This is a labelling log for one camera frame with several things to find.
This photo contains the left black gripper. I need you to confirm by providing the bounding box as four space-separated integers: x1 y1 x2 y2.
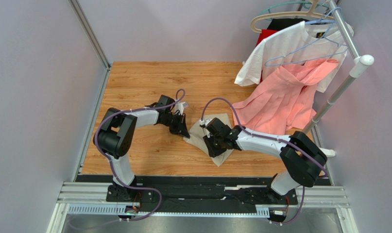
161 112 189 138

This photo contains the beige cloth napkin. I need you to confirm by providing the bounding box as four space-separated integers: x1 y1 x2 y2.
183 113 233 167

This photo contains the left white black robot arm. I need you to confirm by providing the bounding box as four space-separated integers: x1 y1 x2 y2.
93 95 190 202

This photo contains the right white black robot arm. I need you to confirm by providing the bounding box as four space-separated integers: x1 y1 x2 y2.
200 117 328 203

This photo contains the pink pleated garment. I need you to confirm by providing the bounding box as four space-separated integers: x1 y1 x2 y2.
233 59 339 135

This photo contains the red garment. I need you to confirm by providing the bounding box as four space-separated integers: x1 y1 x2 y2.
256 29 278 83

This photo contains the white t-shirt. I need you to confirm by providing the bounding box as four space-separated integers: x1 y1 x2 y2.
234 21 347 86

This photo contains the black garment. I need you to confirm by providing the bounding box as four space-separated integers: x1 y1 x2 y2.
267 18 307 31

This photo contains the beige wooden hanger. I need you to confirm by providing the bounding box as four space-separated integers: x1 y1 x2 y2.
250 0 341 33

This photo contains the green hanger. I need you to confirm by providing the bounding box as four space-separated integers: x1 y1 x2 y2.
257 0 312 16

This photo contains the white metal clothes rack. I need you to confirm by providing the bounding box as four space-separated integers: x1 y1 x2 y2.
301 0 375 158

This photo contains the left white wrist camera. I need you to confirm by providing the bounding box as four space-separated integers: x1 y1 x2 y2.
174 101 189 115

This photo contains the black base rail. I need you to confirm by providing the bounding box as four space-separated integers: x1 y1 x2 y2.
76 174 332 215

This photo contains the aluminium frame post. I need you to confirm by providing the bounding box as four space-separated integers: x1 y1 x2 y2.
68 0 111 70

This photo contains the blue wire hanger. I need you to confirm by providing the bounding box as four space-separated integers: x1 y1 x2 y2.
265 6 348 67

